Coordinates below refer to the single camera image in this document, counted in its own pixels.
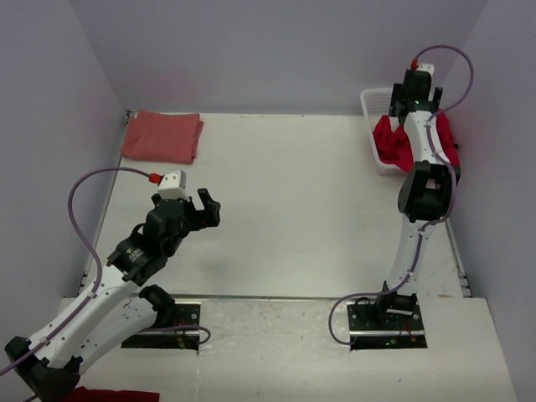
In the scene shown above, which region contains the bright red t shirt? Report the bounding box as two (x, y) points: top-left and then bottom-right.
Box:
(373, 114), (461, 173)

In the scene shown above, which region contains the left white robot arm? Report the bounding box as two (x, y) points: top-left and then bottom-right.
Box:
(5, 188), (221, 401)

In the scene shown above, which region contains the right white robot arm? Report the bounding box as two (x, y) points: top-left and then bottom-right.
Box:
(374, 67), (461, 329)

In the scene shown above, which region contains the white plastic basket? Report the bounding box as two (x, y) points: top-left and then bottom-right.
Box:
(360, 88), (408, 176)

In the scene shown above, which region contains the folded pink t shirt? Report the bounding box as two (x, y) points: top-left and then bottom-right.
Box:
(121, 110), (204, 164)

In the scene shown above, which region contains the dark red cloth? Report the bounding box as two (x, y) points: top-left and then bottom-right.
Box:
(64, 387), (160, 402)

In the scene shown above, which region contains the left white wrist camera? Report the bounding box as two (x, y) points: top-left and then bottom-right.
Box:
(149, 169), (189, 200)

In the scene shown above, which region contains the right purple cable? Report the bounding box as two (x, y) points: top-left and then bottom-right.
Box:
(328, 44), (475, 347)

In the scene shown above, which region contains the purple cable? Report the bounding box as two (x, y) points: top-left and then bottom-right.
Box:
(0, 167), (213, 380)
(328, 44), (475, 347)

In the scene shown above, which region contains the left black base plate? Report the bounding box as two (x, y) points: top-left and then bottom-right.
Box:
(121, 301), (201, 351)

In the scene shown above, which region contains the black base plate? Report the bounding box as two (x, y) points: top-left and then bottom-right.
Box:
(121, 301), (201, 351)
(347, 296), (428, 350)

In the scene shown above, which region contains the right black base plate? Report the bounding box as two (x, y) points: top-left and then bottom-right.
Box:
(347, 296), (428, 350)

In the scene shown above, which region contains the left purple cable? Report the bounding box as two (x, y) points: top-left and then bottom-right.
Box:
(0, 167), (213, 380)

